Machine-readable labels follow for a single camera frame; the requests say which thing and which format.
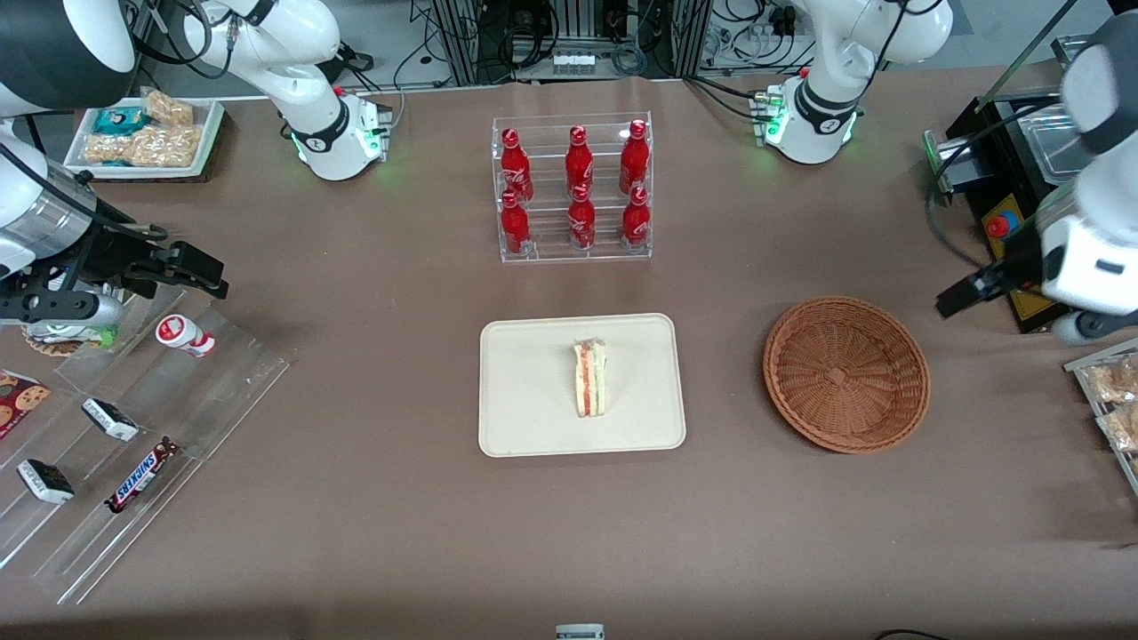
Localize clear acrylic stepped display stand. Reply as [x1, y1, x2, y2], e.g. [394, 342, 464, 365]
[0, 284, 294, 605]

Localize cream rectangular plastic tray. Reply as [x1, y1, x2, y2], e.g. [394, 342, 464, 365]
[478, 313, 687, 458]

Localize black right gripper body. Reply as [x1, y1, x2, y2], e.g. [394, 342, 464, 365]
[82, 224, 172, 300]

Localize wrapped pastry package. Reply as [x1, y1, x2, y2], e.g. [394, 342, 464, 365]
[1098, 404, 1138, 451]
[1086, 356, 1138, 405]

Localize black machine with yellow panel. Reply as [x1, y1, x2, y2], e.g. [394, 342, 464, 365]
[925, 36, 1138, 334]

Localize round brown wicker basket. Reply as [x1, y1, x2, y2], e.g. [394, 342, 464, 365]
[763, 296, 932, 455]

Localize white snack tray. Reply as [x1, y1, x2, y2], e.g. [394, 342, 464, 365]
[64, 96, 225, 180]

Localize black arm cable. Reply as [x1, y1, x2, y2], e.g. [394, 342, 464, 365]
[928, 105, 1068, 269]

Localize triangular sandwich with filling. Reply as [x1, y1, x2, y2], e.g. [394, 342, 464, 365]
[572, 339, 609, 419]

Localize white red yogurt drink bottle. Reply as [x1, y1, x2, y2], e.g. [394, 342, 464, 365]
[156, 314, 216, 358]

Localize large peanut brittle pack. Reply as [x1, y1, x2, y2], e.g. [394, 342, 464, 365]
[84, 124, 204, 168]

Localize small wicker coaster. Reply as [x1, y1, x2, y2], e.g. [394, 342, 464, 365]
[22, 324, 83, 357]

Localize clear acrylic bottle rack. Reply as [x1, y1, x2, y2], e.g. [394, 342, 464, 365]
[491, 111, 654, 263]

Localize small peanut brittle pack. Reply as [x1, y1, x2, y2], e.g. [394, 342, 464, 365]
[144, 90, 195, 127]

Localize aluminium frame equipment rack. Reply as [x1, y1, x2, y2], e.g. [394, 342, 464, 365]
[431, 0, 712, 86]

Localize snickers chocolate bar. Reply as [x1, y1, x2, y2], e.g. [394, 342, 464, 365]
[105, 437, 181, 515]

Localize metal tray with pastries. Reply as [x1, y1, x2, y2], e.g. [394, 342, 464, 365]
[1064, 338, 1138, 495]

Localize teal snack package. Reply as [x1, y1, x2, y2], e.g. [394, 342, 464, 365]
[93, 107, 150, 136]

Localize red cola bottle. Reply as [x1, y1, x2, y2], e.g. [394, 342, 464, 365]
[568, 184, 597, 251]
[620, 119, 650, 195]
[565, 125, 595, 198]
[501, 129, 534, 204]
[621, 187, 651, 248]
[500, 191, 532, 257]

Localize chocolate chip cookie package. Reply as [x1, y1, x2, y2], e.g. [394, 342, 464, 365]
[0, 371, 52, 441]

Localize black white snack box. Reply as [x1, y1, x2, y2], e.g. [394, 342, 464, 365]
[17, 459, 76, 506]
[82, 397, 140, 443]

